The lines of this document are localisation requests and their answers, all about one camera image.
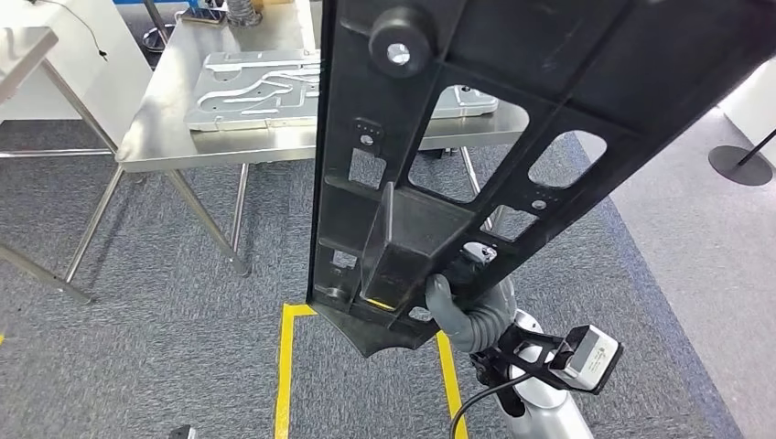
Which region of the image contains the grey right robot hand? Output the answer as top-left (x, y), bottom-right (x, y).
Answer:
top-left (424, 241), bottom-right (500, 344)

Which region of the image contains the black plastic plate bracket part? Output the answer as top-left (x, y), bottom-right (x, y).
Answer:
top-left (306, 0), bottom-right (776, 359)

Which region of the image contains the stainless steel workbench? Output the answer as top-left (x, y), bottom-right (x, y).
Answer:
top-left (63, 0), bottom-right (533, 284)

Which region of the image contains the embossed sheet metal panel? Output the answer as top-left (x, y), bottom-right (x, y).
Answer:
top-left (184, 48), bottom-right (501, 134)

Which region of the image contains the steel table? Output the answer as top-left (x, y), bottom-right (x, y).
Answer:
top-left (0, 27), bottom-right (123, 306)

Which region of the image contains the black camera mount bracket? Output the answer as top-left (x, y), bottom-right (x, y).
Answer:
top-left (469, 324), bottom-right (577, 419)

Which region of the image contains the black camera cable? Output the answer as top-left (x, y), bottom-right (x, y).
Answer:
top-left (449, 369), bottom-right (536, 439)

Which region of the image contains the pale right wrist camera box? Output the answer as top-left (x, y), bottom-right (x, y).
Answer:
top-left (555, 324), bottom-right (625, 396)

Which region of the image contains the grey ribbed hose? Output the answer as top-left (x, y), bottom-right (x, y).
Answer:
top-left (225, 0), bottom-right (264, 29)

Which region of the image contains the thin black cable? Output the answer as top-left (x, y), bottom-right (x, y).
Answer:
top-left (27, 0), bottom-right (110, 62)

